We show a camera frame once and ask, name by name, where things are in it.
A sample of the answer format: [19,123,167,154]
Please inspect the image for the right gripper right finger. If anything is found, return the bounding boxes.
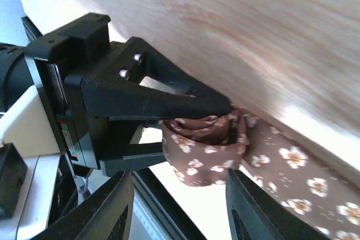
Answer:
[226,169,328,240]

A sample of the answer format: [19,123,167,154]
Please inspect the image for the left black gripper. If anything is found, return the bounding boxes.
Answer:
[24,13,231,177]

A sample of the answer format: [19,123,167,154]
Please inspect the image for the black aluminium frame rail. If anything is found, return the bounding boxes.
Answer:
[21,16,209,240]

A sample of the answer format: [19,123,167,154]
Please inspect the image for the brown floral tie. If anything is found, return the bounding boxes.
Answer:
[160,108,359,239]

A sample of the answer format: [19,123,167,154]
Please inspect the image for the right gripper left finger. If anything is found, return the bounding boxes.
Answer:
[33,171,134,240]

